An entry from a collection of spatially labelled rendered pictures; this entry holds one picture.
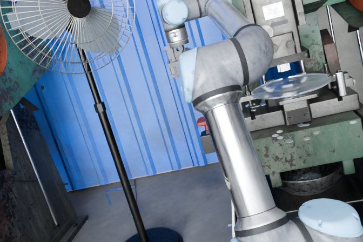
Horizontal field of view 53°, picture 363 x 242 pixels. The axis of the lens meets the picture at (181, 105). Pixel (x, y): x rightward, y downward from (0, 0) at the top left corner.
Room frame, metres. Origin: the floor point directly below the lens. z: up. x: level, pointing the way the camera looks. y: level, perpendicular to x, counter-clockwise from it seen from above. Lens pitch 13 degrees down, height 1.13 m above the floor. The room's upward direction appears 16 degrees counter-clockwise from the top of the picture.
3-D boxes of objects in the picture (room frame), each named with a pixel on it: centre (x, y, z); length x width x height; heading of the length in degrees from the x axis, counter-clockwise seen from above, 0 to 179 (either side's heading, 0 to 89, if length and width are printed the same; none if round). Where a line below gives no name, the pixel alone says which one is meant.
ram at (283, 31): (1.42, -0.43, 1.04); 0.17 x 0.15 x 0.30; 168
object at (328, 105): (1.46, -0.44, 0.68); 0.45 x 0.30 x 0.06; 78
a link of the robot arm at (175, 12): (1.21, -0.08, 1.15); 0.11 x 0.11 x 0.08; 4
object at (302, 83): (1.34, -0.41, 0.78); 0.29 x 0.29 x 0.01
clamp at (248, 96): (1.49, -0.27, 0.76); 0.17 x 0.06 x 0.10; 78
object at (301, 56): (1.46, -0.44, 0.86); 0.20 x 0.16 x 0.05; 78
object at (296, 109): (1.29, -0.40, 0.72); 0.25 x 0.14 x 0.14; 168
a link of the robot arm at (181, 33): (1.30, -0.05, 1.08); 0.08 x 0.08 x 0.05
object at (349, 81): (1.42, -0.60, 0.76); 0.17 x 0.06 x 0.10; 78
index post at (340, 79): (1.30, -0.59, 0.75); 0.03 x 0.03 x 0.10; 78
